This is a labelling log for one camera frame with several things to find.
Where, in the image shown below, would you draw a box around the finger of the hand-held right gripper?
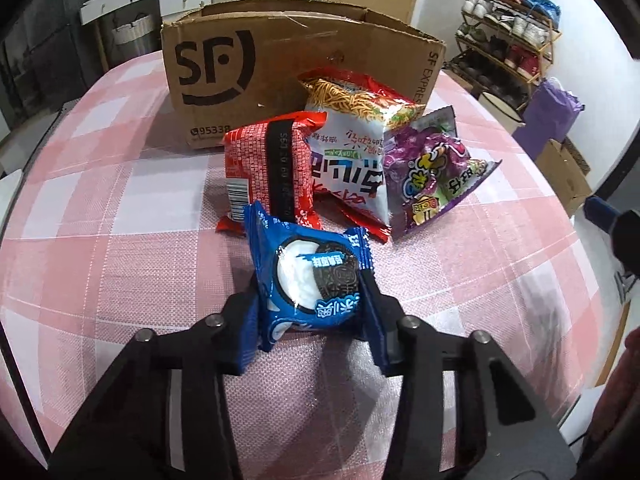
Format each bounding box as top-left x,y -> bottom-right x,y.
584,196 -> 640,277

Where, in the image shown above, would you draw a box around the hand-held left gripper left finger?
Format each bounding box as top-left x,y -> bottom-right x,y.
50,290 -> 266,480

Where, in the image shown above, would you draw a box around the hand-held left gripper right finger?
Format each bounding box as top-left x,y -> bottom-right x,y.
357,270 -> 563,480

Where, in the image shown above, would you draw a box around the blue cookie packet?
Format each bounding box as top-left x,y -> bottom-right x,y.
243,201 -> 381,353

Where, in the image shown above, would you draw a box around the brown cardboard box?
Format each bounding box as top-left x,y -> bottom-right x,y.
161,0 -> 447,150

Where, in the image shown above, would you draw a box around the person's right forearm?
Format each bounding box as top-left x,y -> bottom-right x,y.
587,327 -> 640,466

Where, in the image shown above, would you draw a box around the floor cardboard box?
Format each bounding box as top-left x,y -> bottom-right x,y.
535,137 -> 593,218

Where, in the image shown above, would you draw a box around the purple bag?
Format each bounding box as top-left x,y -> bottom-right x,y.
512,78 -> 585,161

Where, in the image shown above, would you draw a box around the white round bucket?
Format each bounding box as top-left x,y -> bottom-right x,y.
477,91 -> 523,133

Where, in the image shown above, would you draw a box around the small purple candy packet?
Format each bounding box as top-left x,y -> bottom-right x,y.
382,106 -> 502,238

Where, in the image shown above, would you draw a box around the pink checkered tablecloth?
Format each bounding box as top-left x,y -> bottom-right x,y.
0,52 -> 606,480

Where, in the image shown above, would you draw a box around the white noodle snack packet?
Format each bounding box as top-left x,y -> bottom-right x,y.
298,67 -> 426,244

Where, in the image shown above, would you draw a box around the wooden shoe rack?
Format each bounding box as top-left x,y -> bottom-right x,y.
445,0 -> 561,111

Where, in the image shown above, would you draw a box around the red black-striped snack packet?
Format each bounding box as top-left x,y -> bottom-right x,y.
216,111 -> 328,235

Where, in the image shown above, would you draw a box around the rows of shoes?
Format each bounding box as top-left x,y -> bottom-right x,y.
457,0 -> 561,78

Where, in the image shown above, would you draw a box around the woven laundry basket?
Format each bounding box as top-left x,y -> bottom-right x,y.
111,12 -> 156,58

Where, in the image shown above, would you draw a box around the dark cabinet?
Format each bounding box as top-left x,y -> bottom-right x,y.
0,10 -> 108,126

